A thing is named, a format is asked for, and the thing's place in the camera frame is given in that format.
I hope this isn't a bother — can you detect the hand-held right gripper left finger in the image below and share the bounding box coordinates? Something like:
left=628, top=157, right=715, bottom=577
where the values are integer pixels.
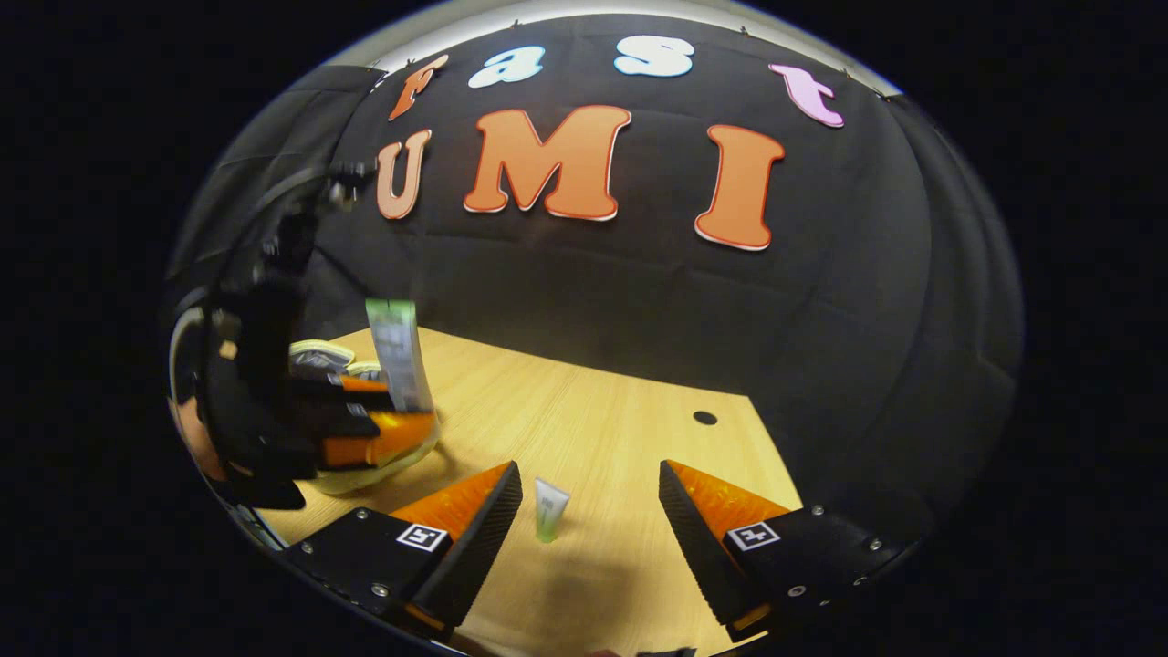
left=278, top=459, right=524, bottom=640

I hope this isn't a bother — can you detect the black backdrop cloth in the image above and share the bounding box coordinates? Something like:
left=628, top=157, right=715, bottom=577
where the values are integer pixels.
left=164, top=11, right=1025, bottom=548

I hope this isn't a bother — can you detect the small white green tube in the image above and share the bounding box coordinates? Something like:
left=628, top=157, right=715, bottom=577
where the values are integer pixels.
left=534, top=476, right=572, bottom=545

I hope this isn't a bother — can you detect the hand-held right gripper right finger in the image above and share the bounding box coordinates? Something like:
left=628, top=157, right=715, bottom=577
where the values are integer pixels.
left=657, top=459, right=913, bottom=644

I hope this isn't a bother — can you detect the large green white tube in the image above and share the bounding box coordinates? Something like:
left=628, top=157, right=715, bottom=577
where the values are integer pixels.
left=365, top=298, right=437, bottom=416

